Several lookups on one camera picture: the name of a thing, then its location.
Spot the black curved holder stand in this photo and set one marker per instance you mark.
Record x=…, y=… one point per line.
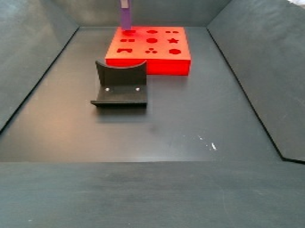
x=123, y=85

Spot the red shape-sorting block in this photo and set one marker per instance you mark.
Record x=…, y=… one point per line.
x=162, y=46

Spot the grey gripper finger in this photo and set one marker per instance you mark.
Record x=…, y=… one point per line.
x=124, y=4

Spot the purple rectangular peg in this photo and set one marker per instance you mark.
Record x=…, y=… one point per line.
x=126, y=17

